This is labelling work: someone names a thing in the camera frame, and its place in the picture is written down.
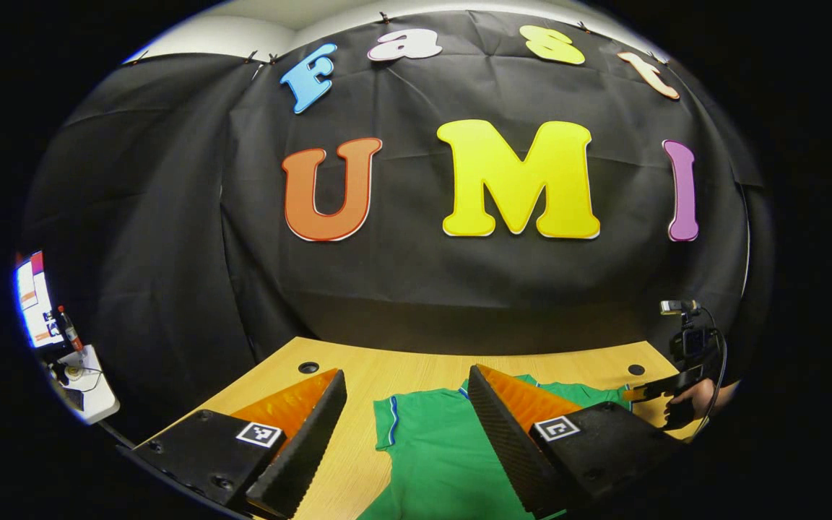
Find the lit computer monitor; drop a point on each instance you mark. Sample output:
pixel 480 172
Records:
pixel 33 296

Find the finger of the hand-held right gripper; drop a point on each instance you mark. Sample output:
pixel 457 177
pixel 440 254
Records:
pixel 658 390

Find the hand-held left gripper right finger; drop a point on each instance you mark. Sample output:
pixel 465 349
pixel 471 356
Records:
pixel 503 433

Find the green T-shirt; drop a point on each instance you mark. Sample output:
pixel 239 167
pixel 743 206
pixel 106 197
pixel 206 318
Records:
pixel 445 448

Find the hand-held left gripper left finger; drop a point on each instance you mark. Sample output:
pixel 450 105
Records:
pixel 315 440

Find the small red bottle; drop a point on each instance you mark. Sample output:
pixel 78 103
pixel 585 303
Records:
pixel 69 328

